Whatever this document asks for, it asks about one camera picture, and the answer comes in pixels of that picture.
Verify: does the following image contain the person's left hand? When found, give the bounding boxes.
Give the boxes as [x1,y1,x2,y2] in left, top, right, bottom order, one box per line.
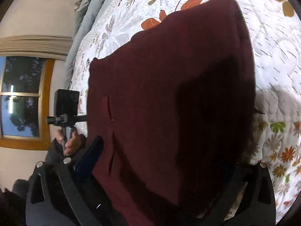
[56,130,82,156]

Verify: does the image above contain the light blue bed sheet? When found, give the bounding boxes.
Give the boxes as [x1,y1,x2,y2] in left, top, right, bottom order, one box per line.
[63,0,118,89]

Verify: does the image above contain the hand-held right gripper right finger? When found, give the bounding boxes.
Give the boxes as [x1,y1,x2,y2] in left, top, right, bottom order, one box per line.
[221,161,277,226]

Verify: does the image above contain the floral quilted bedspread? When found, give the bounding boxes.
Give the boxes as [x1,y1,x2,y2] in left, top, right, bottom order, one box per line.
[68,0,301,224]

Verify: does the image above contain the grey rumpled comforter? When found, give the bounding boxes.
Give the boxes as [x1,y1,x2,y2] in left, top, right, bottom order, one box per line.
[74,0,116,32]

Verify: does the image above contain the wooden framed window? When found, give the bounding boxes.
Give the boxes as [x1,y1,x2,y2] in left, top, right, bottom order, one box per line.
[0,56,56,150]

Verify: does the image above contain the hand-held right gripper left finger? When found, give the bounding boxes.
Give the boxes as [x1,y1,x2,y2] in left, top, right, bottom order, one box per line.
[25,135,114,226]

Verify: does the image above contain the beige pleated curtain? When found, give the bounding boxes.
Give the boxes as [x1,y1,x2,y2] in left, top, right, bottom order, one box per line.
[0,35,74,61]

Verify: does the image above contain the maroon pants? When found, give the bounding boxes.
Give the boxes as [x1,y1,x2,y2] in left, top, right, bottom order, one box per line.
[86,0,258,226]

